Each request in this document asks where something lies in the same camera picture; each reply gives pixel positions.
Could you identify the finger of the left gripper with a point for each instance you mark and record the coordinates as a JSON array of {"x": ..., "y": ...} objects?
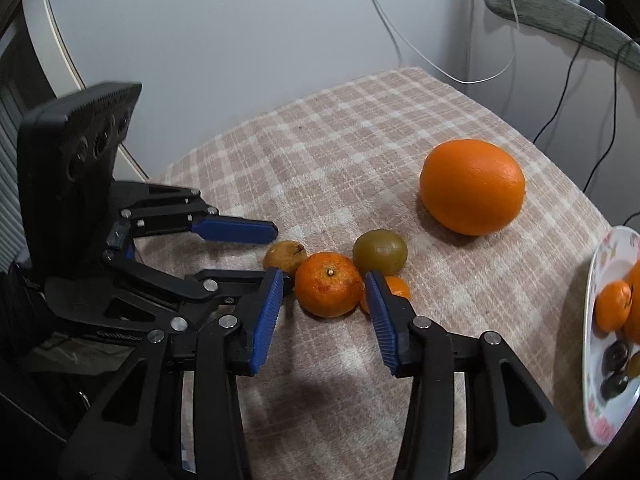
[
  {"x": 230, "y": 229},
  {"x": 220, "y": 284}
]

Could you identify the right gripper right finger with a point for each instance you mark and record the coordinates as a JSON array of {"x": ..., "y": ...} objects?
[{"x": 475, "y": 412}]

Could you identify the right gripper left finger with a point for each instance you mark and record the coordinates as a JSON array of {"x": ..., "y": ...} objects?
[{"x": 172, "y": 410}]

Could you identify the brown kiwi fruit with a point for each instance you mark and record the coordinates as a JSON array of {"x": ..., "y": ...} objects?
[{"x": 287, "y": 256}]

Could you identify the small mandarin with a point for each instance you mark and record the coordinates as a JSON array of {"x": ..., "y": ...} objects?
[
  {"x": 328, "y": 285},
  {"x": 613, "y": 305},
  {"x": 397, "y": 286}
]

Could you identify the dark plum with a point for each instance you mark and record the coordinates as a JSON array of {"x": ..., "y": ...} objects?
[
  {"x": 614, "y": 385},
  {"x": 615, "y": 357}
]

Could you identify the green tomato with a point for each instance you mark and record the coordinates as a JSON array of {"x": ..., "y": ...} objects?
[{"x": 380, "y": 250}]

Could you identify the large orange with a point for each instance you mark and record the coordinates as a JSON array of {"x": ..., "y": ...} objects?
[
  {"x": 632, "y": 326},
  {"x": 472, "y": 187}
]

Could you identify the white floral plate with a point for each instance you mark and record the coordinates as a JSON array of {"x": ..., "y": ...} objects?
[{"x": 614, "y": 257}]

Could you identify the green grey sill cloth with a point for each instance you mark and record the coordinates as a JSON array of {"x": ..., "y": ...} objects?
[{"x": 571, "y": 21}]

